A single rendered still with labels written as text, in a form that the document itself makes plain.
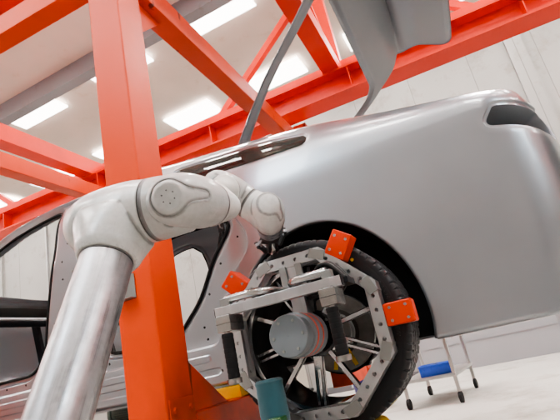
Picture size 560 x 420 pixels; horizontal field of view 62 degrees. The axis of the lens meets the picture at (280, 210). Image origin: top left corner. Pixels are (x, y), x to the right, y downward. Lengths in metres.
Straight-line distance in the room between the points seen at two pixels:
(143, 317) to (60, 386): 0.93
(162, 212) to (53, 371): 0.31
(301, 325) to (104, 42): 1.46
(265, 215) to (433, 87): 9.08
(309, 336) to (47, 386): 0.82
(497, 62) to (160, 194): 9.78
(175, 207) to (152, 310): 0.86
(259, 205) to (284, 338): 0.41
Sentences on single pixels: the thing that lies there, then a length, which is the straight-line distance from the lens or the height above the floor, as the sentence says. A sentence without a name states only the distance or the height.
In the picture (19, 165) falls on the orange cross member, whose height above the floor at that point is 2.67.
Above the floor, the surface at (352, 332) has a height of 0.83.
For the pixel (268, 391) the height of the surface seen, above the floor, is 0.71.
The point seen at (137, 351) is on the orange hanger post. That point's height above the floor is 0.92.
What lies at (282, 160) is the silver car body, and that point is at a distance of 2.13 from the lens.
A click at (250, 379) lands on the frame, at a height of 0.75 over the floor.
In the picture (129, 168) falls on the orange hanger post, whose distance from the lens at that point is 1.86.
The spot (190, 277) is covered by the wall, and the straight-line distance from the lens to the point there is 11.41.
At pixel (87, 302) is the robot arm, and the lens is 0.85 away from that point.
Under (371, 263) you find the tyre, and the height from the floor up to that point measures 1.03.
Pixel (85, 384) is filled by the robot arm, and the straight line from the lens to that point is 0.80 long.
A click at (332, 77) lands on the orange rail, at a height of 3.20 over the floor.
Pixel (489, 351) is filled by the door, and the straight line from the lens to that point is 9.19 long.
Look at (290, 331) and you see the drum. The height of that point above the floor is 0.86.
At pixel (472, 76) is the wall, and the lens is 10.32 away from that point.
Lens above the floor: 0.78
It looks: 18 degrees up
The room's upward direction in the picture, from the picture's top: 12 degrees counter-clockwise
